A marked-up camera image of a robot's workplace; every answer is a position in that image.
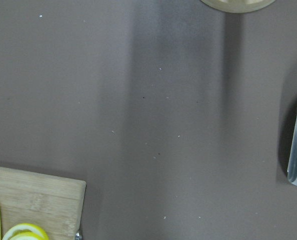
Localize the bamboo cutting board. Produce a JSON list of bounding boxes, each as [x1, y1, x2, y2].
[[0, 167, 87, 240]]

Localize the wooden mug tree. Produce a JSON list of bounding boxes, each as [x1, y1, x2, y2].
[[201, 0, 275, 13]]

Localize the lemon slice stack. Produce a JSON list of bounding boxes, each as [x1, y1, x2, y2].
[[2, 223, 49, 240]]

